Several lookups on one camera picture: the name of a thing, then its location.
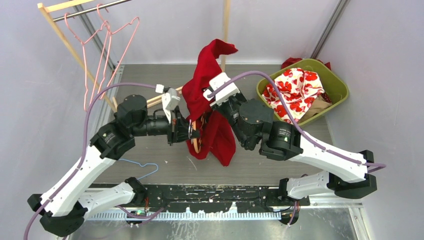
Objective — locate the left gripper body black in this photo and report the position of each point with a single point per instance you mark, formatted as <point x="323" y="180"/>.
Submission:
<point x="173" y="128"/>

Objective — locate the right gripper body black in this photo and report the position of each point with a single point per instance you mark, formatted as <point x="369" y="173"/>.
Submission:
<point x="231" y="107"/>

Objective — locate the wooden hanger with metal hook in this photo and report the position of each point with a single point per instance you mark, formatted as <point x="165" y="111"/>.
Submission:
<point x="197" y="128"/>

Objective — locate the blue wire hanger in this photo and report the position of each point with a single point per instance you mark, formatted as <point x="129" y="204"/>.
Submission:
<point x="142" y="166"/>

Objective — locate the poppy print white skirt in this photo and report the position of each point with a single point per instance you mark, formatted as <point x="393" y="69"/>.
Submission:
<point x="299" y="88"/>

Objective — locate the tan brown skirt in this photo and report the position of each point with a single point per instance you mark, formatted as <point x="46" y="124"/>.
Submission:
<point x="319" y="105"/>

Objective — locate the red polka dot skirt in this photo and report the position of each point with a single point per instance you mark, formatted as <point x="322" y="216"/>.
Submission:
<point x="325" y="97"/>

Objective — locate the pink wire hanger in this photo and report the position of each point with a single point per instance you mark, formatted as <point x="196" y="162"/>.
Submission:
<point x="92" y="88"/>

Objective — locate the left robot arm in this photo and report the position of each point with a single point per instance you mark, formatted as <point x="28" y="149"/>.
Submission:
<point x="63" y="209"/>

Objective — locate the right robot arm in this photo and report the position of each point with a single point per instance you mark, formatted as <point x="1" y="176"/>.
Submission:
<point x="343" y="173"/>

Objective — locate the crumpled red cloth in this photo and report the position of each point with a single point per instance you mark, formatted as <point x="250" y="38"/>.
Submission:
<point x="291" y="60"/>

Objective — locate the green plastic laundry basket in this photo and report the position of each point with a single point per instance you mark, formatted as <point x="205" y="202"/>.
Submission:
<point x="333" y="86"/>

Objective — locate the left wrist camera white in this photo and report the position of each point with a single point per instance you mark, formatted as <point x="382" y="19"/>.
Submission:
<point x="170" y="99"/>

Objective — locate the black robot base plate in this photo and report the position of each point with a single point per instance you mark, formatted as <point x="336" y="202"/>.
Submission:
<point x="213" y="198"/>

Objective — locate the aluminium floor rail front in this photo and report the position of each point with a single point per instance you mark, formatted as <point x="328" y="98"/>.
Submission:
<point x="318" y="201"/>

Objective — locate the aluminium corner rail right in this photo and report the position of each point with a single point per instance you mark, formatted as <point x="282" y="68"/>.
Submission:
<point x="332" y="22"/>

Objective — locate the metal clothes rail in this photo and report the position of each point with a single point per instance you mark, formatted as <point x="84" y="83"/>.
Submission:
<point x="90" y="10"/>

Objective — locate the wooden clothes rack frame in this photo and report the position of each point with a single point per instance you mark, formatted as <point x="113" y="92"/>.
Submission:
<point x="46" y="10"/>

